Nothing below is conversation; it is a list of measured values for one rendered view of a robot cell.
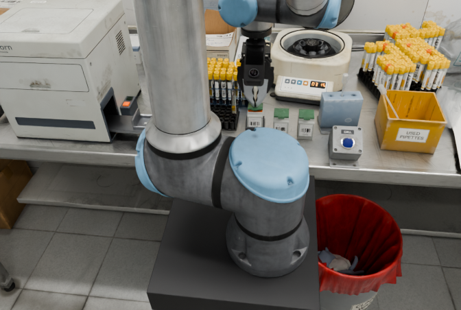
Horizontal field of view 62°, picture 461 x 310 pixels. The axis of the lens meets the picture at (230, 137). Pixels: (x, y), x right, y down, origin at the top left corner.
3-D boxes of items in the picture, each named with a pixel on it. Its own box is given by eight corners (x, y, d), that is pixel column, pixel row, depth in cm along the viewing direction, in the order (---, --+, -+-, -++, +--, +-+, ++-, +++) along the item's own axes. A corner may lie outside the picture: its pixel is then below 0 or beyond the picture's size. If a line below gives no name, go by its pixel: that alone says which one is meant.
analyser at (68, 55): (15, 138, 108) (-37, 37, 88) (60, 86, 129) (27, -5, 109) (121, 144, 104) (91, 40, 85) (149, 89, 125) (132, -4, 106)
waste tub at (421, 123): (379, 150, 99) (387, 118, 92) (373, 118, 109) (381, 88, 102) (435, 154, 96) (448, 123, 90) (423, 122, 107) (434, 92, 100)
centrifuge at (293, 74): (261, 99, 118) (263, 63, 111) (280, 54, 140) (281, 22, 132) (342, 110, 113) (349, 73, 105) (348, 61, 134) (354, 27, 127)
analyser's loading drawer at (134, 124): (98, 134, 104) (93, 119, 101) (107, 120, 109) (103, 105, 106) (172, 138, 102) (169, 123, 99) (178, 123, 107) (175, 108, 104)
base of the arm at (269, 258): (315, 276, 65) (322, 245, 59) (226, 278, 66) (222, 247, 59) (302, 204, 76) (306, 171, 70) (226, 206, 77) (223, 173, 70)
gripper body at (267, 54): (271, 63, 99) (273, 18, 92) (271, 80, 93) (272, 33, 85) (241, 62, 100) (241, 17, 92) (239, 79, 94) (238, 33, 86)
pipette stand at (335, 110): (320, 134, 104) (325, 103, 98) (316, 118, 110) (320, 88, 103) (358, 133, 104) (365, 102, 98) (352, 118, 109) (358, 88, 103)
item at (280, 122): (272, 138, 104) (273, 118, 99) (273, 127, 107) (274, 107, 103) (287, 138, 103) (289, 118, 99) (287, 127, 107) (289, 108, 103)
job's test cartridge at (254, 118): (247, 133, 103) (247, 114, 100) (247, 122, 107) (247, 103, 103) (262, 133, 103) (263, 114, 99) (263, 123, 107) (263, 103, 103)
